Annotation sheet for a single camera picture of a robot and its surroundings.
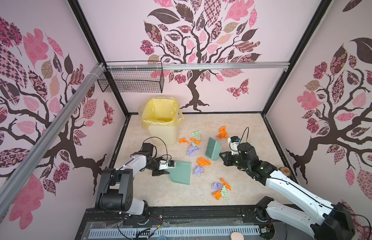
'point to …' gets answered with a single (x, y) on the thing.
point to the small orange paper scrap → (183, 140)
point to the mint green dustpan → (181, 172)
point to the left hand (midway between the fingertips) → (166, 168)
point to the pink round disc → (237, 236)
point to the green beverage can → (285, 171)
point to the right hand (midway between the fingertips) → (220, 152)
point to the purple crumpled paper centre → (198, 170)
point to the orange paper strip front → (225, 183)
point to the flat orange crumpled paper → (203, 162)
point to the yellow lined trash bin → (161, 115)
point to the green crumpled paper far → (196, 133)
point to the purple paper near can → (191, 151)
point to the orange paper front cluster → (217, 194)
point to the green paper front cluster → (223, 191)
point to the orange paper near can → (197, 142)
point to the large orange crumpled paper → (223, 133)
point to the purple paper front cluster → (217, 185)
